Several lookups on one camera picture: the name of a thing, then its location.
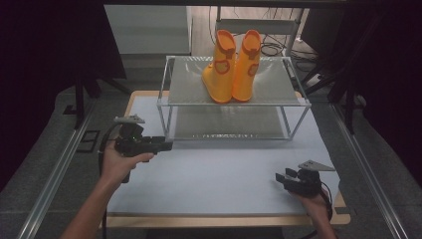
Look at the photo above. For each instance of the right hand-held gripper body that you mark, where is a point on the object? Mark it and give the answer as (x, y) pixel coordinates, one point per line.
(307, 182)

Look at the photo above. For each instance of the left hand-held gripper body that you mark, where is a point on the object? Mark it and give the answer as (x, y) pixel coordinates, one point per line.
(134, 141)

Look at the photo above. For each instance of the yellow rain boot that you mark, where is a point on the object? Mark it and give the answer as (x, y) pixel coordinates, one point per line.
(221, 74)
(247, 71)

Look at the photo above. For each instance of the clear two-tier shoe rack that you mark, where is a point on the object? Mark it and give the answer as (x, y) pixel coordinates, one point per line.
(265, 89)

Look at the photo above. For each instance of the person's right hand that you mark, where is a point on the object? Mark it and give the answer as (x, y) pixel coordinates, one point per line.
(313, 205)

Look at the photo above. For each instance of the person's left hand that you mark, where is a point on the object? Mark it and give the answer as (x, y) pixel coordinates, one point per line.
(117, 166)

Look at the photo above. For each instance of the black stand legs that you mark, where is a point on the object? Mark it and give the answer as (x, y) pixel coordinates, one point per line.
(345, 96)
(81, 99)

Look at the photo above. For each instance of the white metal stand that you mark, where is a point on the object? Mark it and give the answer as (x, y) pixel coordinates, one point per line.
(258, 26)

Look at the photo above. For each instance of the black floor bracket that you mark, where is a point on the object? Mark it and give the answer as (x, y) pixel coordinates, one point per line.
(89, 141)

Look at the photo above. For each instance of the aluminium rail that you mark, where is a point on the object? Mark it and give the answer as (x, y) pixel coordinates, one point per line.
(56, 172)
(368, 172)

